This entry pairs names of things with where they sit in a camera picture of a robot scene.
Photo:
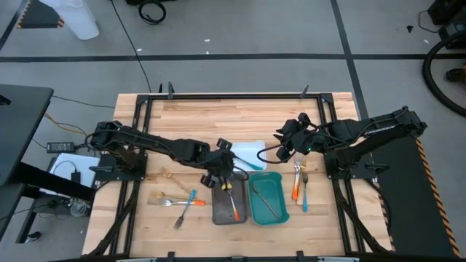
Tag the dark grey desk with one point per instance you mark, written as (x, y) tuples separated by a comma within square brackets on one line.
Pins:
[(22, 127)]

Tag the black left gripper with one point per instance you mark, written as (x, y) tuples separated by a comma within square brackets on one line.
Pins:
[(220, 163)]

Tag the black hazard-striped mat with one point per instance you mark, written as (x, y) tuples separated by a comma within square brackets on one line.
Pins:
[(36, 16)]

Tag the black equipment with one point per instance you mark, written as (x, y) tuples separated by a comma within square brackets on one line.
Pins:
[(451, 14)]

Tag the teal plastic bin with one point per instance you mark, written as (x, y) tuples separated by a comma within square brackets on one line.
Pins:
[(276, 182)]

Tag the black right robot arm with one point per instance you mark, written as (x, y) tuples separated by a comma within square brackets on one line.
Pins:
[(364, 131)]

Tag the black power brick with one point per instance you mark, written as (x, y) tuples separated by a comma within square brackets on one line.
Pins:
[(60, 147)]

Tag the black hazard-striped platform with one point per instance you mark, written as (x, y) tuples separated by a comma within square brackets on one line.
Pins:
[(407, 211)]

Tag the person's shoe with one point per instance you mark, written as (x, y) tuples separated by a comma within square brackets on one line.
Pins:
[(455, 75)]

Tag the white sheet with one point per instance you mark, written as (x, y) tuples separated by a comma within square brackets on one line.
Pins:
[(62, 163)]

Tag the silver rail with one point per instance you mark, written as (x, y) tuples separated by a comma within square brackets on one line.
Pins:
[(138, 260), (338, 260)]

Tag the small black charger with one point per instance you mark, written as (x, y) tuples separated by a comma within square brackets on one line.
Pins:
[(75, 176)]

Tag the black aluminium table frame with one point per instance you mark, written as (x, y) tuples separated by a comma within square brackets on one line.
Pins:
[(236, 96)]

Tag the translucent grey plastic bin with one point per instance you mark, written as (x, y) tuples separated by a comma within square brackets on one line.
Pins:
[(222, 207)]

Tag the white plastic bin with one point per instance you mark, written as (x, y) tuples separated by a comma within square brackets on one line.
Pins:
[(251, 151)]

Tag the black frame clamp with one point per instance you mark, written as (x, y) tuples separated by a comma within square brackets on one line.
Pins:
[(170, 254), (305, 91), (300, 254), (160, 88), (170, 90)]

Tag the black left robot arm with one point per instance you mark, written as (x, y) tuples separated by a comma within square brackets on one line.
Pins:
[(164, 145)]

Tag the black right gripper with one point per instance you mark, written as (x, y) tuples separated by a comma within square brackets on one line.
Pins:
[(300, 138)]

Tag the clear plastic container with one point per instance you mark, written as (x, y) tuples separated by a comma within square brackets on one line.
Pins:
[(78, 209)]

